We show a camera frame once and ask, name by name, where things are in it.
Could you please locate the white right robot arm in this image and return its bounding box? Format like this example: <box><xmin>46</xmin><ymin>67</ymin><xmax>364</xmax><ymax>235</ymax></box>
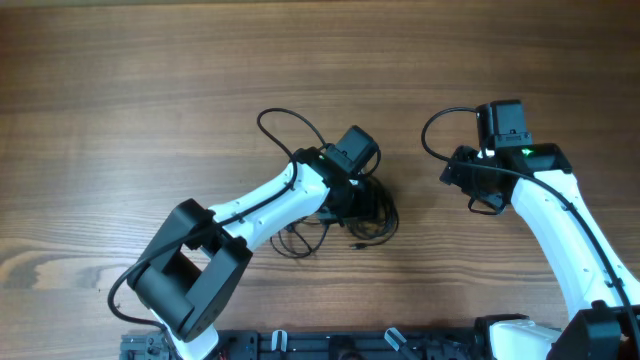
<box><xmin>440</xmin><ymin>100</ymin><xmax>639</xmax><ymax>359</ymax></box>

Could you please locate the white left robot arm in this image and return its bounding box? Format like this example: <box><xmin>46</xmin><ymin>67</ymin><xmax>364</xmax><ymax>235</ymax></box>
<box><xmin>126</xmin><ymin>126</ymin><xmax>380</xmax><ymax>359</ymax></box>

